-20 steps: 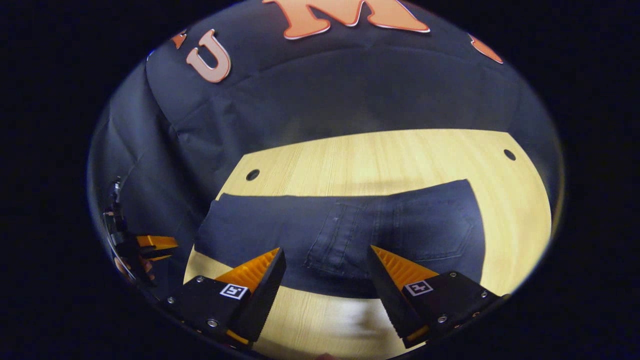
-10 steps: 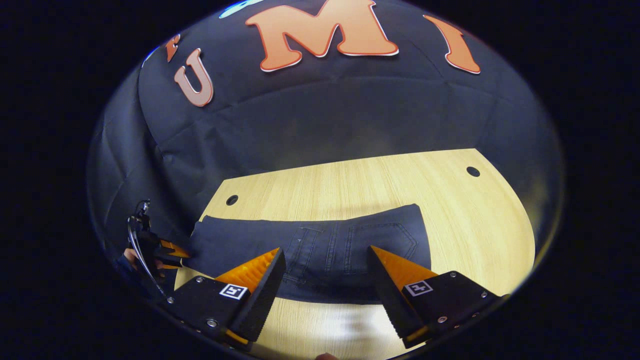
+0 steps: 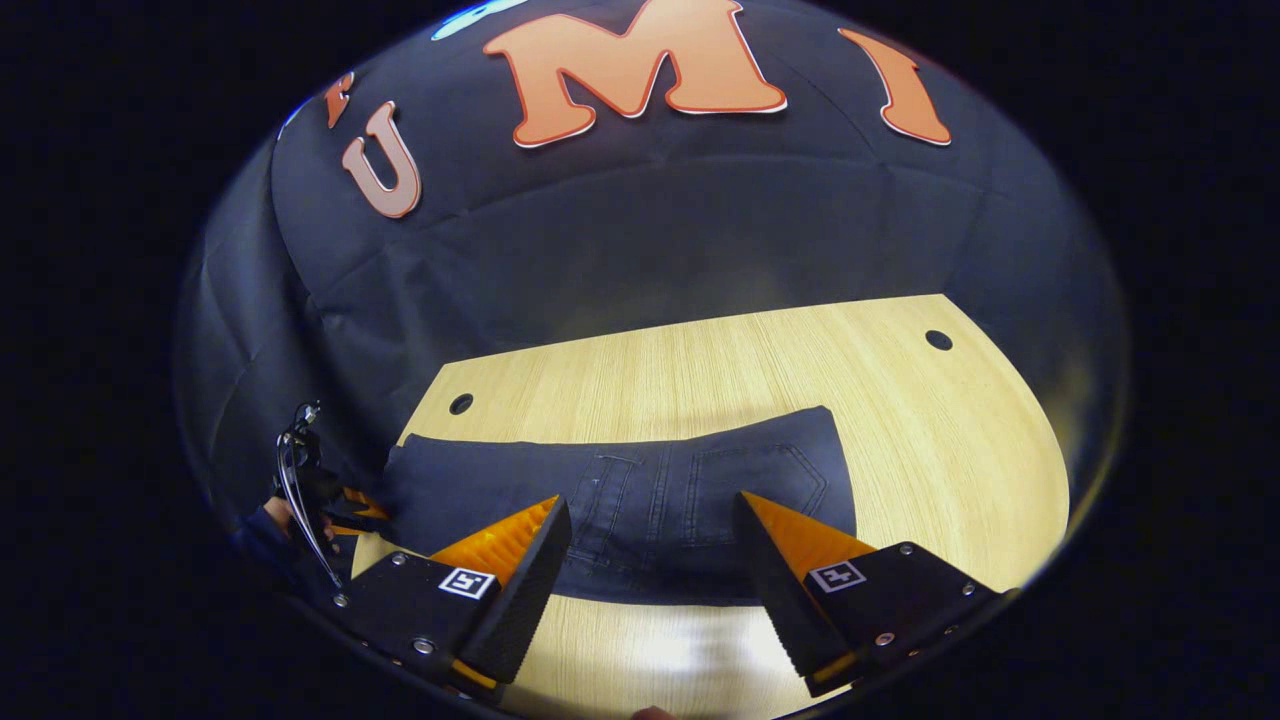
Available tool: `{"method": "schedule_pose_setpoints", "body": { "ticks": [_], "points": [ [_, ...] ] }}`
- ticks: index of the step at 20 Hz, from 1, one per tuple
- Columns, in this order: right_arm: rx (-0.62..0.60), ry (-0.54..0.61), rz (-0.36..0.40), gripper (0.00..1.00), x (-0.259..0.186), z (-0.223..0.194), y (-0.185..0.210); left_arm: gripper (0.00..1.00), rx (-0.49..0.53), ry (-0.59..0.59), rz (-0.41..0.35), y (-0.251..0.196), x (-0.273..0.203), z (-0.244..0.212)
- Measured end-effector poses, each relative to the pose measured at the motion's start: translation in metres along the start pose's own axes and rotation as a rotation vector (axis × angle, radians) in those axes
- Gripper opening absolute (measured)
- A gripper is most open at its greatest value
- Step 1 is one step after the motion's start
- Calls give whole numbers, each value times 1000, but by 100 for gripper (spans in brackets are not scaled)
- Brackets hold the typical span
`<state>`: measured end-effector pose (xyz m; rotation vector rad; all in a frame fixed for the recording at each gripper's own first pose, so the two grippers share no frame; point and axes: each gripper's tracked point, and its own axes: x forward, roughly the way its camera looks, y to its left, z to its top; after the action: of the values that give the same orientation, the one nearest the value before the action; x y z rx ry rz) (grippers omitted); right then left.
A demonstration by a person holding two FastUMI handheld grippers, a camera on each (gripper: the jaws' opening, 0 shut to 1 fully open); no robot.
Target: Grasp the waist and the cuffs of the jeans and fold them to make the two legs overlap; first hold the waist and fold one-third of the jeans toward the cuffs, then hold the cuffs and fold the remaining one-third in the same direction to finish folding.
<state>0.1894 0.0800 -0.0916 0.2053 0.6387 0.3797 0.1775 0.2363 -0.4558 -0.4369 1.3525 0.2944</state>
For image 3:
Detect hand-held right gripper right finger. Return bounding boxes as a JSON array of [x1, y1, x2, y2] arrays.
[[733, 491, 1006, 700]]

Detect dark grey jeans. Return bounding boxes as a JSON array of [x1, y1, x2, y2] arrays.
[[375, 405, 859, 608]]

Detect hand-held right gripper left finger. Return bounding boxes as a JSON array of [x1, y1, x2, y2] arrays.
[[338, 494, 574, 699]]

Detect black backdrop cloth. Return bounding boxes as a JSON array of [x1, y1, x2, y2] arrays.
[[175, 0, 1131, 561]]

